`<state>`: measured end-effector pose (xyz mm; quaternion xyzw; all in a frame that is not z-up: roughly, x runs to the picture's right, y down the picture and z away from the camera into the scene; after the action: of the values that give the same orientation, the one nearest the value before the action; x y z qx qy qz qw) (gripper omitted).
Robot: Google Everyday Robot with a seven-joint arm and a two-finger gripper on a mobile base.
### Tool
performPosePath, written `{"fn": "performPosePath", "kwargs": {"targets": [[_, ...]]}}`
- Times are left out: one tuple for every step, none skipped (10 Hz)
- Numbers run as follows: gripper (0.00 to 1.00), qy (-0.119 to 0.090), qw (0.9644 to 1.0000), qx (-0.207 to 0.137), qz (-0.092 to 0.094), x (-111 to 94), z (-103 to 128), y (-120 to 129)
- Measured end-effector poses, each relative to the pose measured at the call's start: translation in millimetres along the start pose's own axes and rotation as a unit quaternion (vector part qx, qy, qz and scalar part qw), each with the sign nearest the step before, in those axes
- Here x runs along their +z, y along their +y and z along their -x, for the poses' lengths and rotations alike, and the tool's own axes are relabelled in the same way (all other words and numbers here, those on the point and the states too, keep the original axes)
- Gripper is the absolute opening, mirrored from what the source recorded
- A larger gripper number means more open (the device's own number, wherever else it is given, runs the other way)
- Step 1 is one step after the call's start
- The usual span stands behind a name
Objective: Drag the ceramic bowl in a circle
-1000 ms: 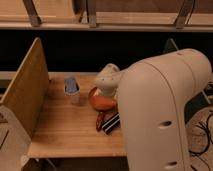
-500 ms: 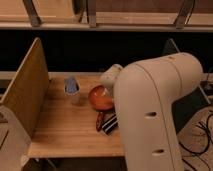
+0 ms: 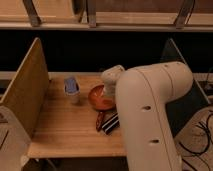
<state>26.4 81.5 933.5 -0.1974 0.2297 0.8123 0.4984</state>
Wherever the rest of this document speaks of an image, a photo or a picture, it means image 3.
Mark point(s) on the orange ceramic bowl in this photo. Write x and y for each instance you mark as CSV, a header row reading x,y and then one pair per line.
x,y
98,100

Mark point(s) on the right dark side panel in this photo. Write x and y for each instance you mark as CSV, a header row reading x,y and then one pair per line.
x,y
182,110

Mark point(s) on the dark red spoon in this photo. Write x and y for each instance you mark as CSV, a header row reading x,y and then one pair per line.
x,y
99,120

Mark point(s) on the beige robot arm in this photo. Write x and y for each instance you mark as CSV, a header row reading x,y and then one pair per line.
x,y
141,94

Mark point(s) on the black white striped object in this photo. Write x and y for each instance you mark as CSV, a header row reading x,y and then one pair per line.
x,y
109,125

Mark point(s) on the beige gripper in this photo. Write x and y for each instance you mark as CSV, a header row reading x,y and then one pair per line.
x,y
109,78

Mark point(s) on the wooden shelf with brackets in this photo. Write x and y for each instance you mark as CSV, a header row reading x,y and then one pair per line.
x,y
108,15

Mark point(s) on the beige cup with blue cloth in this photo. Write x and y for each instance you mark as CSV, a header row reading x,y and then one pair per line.
x,y
72,90

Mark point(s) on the left wooden side panel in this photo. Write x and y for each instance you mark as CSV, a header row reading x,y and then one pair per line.
x,y
23,98

